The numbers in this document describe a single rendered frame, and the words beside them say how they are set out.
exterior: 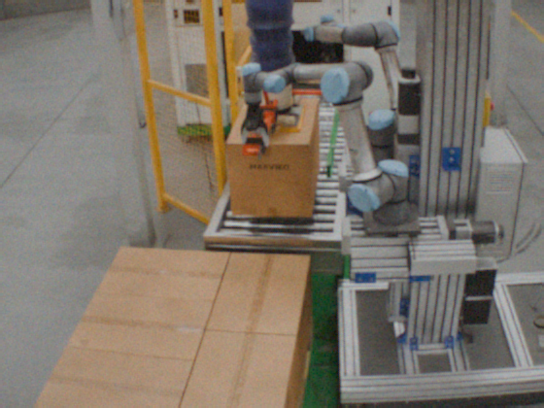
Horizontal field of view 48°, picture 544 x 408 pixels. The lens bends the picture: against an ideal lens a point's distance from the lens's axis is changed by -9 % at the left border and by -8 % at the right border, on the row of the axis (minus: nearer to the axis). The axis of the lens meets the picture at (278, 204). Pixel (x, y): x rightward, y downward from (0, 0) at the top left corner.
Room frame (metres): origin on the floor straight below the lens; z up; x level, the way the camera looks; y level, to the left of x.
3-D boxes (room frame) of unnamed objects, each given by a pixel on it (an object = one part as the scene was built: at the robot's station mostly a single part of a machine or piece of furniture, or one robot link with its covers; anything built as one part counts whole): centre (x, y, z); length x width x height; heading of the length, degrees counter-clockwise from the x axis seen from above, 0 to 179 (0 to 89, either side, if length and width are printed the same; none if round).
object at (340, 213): (3.88, -0.47, 0.50); 2.31 x 0.05 x 0.19; 171
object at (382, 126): (2.71, -0.49, 1.20); 0.13 x 0.12 x 0.14; 116
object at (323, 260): (2.78, 0.04, 0.48); 0.70 x 0.03 x 0.15; 81
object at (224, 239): (2.78, 0.04, 0.58); 0.70 x 0.03 x 0.06; 81
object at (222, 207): (3.99, 0.17, 0.50); 2.31 x 0.05 x 0.19; 171
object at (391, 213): (2.21, -0.44, 1.09); 0.15 x 0.15 x 0.10
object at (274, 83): (2.50, 0.00, 1.52); 0.11 x 0.11 x 0.08; 44
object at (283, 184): (3.13, -0.01, 0.89); 0.60 x 0.40 x 0.40; 171
